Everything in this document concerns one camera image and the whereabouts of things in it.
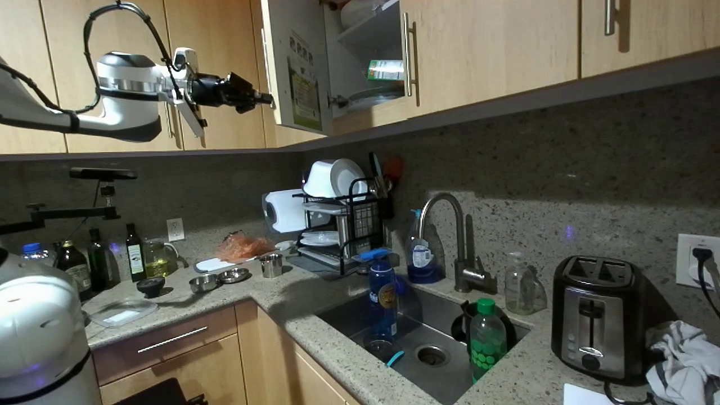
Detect white striped cloth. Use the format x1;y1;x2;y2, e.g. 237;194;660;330
645;320;720;405

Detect white square bowl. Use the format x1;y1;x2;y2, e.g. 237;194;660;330
303;160;339;199

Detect white paper sheet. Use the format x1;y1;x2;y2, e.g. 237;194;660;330
563;383;615;405

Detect white flat plate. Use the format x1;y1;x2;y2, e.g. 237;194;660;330
193;256;238;273

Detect stack of white dishes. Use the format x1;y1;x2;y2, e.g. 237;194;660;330
299;229;341;248

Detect long silver cupboard door handle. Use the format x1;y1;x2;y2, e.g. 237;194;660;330
402;12;419;98

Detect clear bottle with blue cap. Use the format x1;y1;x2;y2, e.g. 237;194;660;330
21;242;55;267

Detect paper towel roll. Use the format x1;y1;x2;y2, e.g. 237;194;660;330
261;189;308;235

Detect black pot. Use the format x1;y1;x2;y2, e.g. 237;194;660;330
450;299;519;353

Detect black wire dish rack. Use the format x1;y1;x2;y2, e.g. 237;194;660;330
291;177;395;277

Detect wooden drawer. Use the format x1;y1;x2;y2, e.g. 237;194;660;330
91;305;240;386

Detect steel cup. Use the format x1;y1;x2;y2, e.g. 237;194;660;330
259;253;284;279

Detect drinking glass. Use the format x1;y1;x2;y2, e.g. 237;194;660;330
362;334;398;365

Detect wooden wall cupboard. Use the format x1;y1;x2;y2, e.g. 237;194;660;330
0;0;720;156

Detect round dark oil bottle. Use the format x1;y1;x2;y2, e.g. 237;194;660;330
55;240;94;300

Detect white round plate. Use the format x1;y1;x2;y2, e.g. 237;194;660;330
330;158;368;201

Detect orange plastic bag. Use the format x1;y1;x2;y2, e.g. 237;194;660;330
217;230;277;263

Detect small black bowl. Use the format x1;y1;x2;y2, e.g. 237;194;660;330
136;276;167;299

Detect white wall socket with plug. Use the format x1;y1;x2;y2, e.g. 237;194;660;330
674;233;720;291

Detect open cupboard door with stickers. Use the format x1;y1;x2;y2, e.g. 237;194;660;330
260;0;334;136

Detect white bowl in cupboard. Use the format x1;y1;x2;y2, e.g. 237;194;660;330
340;0;390;30

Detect green plastic bottle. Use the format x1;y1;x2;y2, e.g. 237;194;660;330
467;298;508;384

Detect black toaster cable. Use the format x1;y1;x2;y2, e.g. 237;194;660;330
602;381;657;405

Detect silver drawer handle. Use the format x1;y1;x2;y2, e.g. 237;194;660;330
136;326;209;354

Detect blue drinking bottle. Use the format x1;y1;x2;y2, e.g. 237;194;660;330
359;249;401;340

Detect stack of plates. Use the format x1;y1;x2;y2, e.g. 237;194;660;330
344;84;406;111

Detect slim dark green bottle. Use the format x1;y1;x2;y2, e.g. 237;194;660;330
87;227;112;292

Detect dark bottle with white label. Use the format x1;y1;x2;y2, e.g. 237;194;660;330
124;223;147;282

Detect camera on mount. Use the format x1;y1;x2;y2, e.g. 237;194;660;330
0;166;138;236

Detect wide wooden cupboard door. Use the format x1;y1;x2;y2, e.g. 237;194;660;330
400;0;581;119

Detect steel tap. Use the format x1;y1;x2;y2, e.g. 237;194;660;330
418;192;499;295

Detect empty glass bottle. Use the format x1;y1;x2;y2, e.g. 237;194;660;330
504;251;548;316

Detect clear plastic container lid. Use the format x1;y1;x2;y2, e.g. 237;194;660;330
86;298;159;329

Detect glass jar of yellow oil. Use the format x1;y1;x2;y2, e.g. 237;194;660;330
143;238;182;278

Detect bunch of kitchen utensils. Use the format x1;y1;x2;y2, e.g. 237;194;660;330
368;151;404;199

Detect black and steel toaster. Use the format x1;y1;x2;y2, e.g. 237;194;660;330
551;255;657;387

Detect blue dish soap bottle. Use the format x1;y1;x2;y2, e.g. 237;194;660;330
406;209;446;285

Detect steel sink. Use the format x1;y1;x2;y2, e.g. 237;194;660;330
314;278;533;405

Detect green and white box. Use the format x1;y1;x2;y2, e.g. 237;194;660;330
367;59;406;82

